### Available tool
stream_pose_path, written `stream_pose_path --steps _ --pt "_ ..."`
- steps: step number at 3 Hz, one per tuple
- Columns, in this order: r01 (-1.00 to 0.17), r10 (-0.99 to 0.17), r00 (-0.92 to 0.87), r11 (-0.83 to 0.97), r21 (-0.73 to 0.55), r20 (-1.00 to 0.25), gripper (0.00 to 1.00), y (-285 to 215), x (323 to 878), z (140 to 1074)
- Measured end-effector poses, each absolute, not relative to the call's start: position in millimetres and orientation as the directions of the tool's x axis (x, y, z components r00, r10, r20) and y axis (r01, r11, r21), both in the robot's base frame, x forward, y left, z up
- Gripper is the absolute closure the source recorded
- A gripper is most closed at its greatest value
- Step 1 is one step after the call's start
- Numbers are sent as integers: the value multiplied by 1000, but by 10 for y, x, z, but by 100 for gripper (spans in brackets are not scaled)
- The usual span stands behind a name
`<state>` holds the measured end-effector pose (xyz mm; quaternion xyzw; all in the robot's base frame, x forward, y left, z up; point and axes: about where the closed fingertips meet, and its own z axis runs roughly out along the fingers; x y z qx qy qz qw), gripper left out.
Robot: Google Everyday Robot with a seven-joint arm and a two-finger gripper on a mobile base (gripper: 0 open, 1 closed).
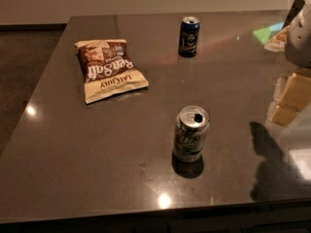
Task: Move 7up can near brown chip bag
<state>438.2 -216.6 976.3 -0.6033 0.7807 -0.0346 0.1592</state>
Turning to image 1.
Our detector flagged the dark blue soda can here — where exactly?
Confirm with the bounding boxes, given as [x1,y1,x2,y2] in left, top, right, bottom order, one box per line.
[179,17,200,57]

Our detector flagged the brown white chip bag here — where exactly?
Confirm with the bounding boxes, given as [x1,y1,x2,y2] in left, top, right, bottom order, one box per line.
[75,39,149,104]

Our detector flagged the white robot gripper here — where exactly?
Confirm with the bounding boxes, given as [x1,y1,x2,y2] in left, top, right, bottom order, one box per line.
[264,0,311,126]

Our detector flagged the silver 7up soda can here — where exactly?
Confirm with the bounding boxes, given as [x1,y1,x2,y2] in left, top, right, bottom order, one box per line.
[173,106,210,163]

